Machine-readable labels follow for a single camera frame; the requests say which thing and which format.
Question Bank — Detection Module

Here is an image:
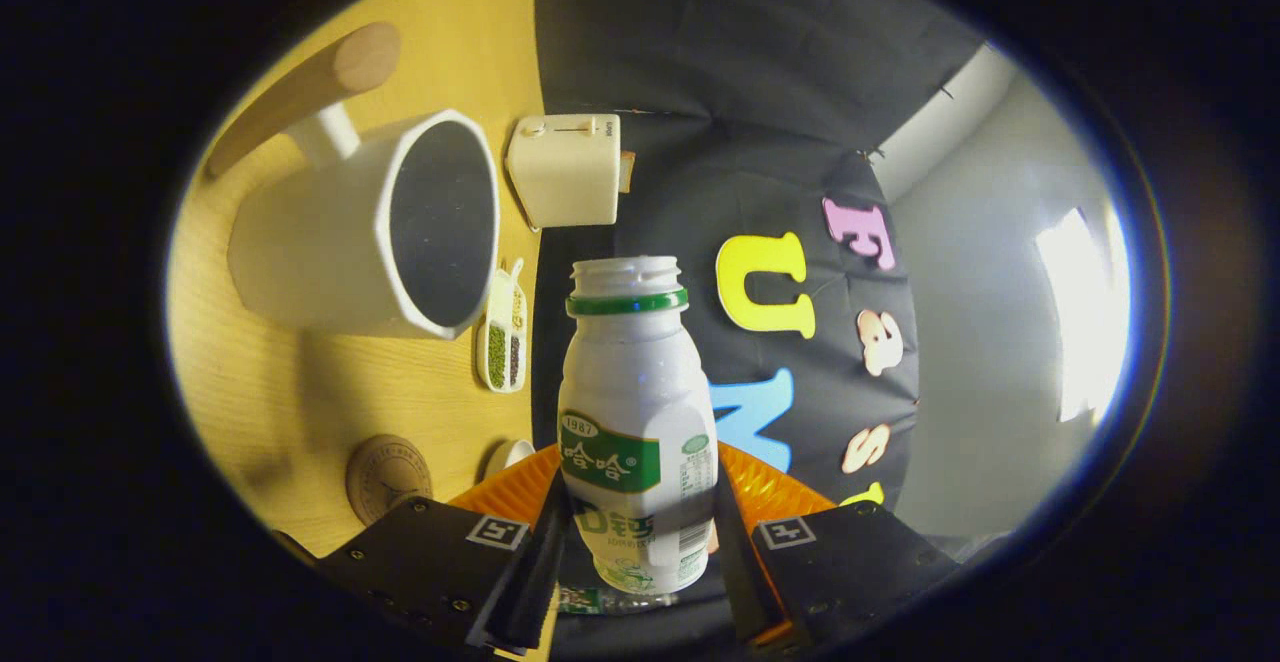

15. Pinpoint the black backdrop cloth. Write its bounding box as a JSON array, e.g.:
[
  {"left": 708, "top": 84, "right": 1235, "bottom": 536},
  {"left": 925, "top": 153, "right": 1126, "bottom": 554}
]
[{"left": 530, "top": 0, "right": 986, "bottom": 658}]

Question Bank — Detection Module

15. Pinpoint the clear plastic water bottle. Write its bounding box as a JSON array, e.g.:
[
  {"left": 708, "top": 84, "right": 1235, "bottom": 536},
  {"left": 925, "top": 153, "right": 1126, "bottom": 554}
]
[{"left": 557, "top": 585, "right": 681, "bottom": 616}]

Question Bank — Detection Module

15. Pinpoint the wooden table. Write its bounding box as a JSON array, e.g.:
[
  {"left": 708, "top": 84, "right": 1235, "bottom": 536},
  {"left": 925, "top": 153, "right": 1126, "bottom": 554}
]
[{"left": 165, "top": 0, "right": 561, "bottom": 662}]

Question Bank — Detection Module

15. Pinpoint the round brown coaster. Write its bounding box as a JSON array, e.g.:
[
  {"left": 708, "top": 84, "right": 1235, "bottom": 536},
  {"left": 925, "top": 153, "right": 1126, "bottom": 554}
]
[{"left": 346, "top": 434, "right": 434, "bottom": 528}]

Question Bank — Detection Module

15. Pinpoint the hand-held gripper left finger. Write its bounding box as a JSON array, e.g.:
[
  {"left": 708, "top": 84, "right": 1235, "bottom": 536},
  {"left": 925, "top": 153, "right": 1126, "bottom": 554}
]
[{"left": 318, "top": 444, "right": 573, "bottom": 657}]

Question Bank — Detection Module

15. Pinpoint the white divided bean dish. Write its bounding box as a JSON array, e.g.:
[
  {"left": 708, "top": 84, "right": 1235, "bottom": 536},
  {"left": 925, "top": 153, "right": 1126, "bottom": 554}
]
[{"left": 475, "top": 258, "right": 528, "bottom": 394}]

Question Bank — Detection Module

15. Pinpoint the round white plate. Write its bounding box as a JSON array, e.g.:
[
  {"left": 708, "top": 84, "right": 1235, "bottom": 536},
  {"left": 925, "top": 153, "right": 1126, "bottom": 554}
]
[{"left": 483, "top": 439, "right": 538, "bottom": 483}]

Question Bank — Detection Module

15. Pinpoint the cream toaster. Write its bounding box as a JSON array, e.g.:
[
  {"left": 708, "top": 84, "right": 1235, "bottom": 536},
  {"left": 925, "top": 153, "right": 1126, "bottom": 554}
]
[{"left": 505, "top": 113, "right": 622, "bottom": 233}]

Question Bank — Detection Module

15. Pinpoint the white juice bottle green label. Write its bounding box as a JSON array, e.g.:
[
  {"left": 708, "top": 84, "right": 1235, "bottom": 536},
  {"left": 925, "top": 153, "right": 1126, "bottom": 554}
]
[{"left": 558, "top": 256, "right": 721, "bottom": 596}]

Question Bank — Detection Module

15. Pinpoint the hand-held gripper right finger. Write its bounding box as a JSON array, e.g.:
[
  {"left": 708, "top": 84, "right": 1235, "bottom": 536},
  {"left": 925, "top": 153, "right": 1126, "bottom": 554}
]
[{"left": 712, "top": 442, "right": 961, "bottom": 655}]

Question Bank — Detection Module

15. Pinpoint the white cup wooden handle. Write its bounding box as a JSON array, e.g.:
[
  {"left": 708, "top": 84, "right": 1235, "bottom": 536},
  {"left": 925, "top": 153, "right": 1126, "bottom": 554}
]
[{"left": 205, "top": 22, "right": 501, "bottom": 341}]

